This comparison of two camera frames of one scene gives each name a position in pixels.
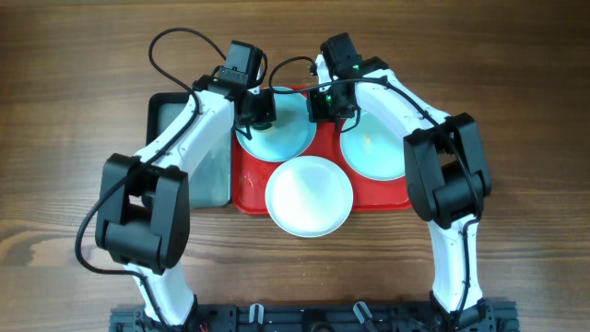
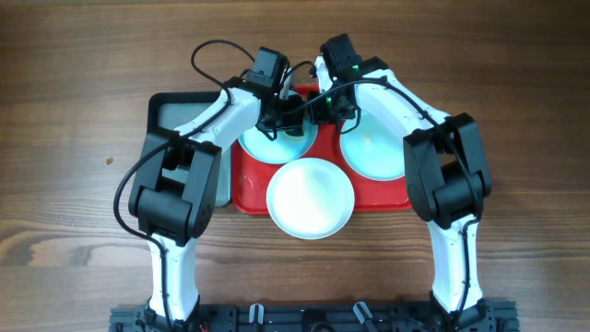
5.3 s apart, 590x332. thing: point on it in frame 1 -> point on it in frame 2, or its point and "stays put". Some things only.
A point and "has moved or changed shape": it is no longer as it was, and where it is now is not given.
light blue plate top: [292, 135] stays put
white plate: [309, 196] stays put
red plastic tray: [251, 174] stays put
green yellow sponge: [263, 125] has moved or changed shape
